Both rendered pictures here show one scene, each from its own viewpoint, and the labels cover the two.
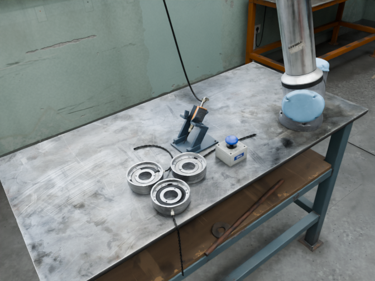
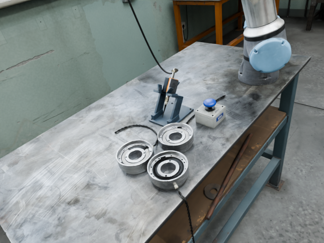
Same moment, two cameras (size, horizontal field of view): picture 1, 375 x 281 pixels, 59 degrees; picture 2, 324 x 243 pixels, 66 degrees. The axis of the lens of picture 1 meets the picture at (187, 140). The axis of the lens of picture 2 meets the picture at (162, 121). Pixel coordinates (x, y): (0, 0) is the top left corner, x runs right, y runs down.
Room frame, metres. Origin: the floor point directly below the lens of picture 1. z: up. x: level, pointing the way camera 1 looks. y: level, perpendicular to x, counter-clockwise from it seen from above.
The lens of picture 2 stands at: (0.18, 0.10, 1.30)
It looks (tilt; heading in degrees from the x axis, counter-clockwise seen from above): 36 degrees down; 353
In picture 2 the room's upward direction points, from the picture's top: 11 degrees counter-clockwise
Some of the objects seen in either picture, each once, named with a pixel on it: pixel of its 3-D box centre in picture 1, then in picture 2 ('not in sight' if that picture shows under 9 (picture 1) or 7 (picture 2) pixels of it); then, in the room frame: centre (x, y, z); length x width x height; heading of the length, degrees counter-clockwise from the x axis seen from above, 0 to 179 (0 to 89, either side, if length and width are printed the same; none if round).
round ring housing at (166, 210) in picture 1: (171, 197); (168, 170); (0.63, 0.05, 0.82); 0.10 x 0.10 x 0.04
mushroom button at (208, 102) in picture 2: (231, 144); (209, 107); (0.81, -0.13, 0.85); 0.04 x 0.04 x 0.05
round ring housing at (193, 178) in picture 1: (188, 168); (175, 138); (0.74, 0.00, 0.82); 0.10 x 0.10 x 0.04
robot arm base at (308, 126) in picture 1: (302, 107); (258, 64); (0.99, -0.41, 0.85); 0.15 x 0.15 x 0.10
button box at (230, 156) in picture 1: (232, 150); (211, 113); (0.81, -0.14, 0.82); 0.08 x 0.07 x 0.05; 124
